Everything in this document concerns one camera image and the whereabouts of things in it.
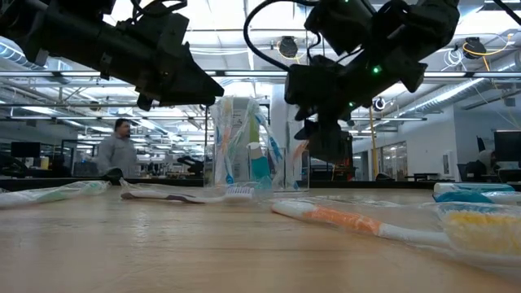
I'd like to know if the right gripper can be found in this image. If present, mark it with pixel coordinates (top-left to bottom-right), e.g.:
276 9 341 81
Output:
284 54 388 164

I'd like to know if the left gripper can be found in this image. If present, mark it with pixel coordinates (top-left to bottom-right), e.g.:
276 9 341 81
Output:
103 21 225 112

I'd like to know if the orange toothbrush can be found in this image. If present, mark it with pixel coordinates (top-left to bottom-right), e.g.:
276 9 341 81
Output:
287 139 311 191
212 96 236 186
270 198 521 282

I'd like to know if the blue toothbrush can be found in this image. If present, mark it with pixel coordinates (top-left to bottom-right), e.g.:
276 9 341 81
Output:
252 106 285 164

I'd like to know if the clear plastic holder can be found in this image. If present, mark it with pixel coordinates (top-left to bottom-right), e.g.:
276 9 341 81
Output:
203 146 311 193

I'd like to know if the white toothbrush with bristles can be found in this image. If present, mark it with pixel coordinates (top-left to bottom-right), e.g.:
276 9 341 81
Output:
119 177 256 205

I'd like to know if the blue toothpaste tube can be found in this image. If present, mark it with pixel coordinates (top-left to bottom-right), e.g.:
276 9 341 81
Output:
432 181 517 204

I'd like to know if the green toothbrush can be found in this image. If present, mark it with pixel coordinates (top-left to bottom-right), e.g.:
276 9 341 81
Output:
0 179 112 209

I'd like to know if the person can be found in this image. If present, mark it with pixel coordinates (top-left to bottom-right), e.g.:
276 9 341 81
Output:
466 148 504 183
95 117 139 179

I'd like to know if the black computer monitor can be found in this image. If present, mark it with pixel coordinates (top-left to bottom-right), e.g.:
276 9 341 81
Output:
493 129 521 163
10 141 42 159

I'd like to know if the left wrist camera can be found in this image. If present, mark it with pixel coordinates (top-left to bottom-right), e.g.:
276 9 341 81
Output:
116 10 190 48

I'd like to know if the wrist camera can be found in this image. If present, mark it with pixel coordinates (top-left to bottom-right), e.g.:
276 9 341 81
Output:
116 10 190 48
304 0 378 57

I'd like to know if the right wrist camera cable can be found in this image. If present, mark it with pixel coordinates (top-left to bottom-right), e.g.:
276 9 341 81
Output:
243 0 322 73

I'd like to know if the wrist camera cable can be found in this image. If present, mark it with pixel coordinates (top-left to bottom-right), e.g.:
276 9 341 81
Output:
129 0 189 20
243 0 322 73

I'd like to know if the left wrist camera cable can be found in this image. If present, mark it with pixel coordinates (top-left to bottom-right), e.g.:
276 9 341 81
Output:
129 0 189 20

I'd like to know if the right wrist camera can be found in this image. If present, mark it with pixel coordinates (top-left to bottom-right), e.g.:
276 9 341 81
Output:
304 0 378 57

